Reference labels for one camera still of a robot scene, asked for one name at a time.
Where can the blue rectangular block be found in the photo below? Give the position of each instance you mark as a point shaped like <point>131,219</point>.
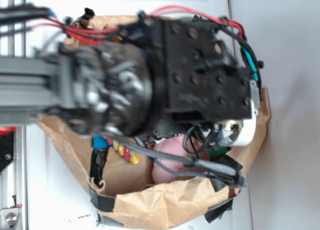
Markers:
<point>99,142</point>

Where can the brown paper bag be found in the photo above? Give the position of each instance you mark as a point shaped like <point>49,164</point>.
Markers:
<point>175,180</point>

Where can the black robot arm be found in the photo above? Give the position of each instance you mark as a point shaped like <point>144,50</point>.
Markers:
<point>163,77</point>

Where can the aluminium frame rail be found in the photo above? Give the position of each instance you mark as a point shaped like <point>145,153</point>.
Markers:
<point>13,180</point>

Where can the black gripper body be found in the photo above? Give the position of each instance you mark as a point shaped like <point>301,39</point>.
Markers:
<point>204,82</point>

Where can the grey metal corner bracket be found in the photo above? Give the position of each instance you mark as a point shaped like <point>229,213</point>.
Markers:
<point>11,219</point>

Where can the multicolour rope toy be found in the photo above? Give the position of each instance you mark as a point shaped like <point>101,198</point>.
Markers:
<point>125,152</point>

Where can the green rectangular block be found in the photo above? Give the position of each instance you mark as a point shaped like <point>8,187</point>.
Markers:
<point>216,153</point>

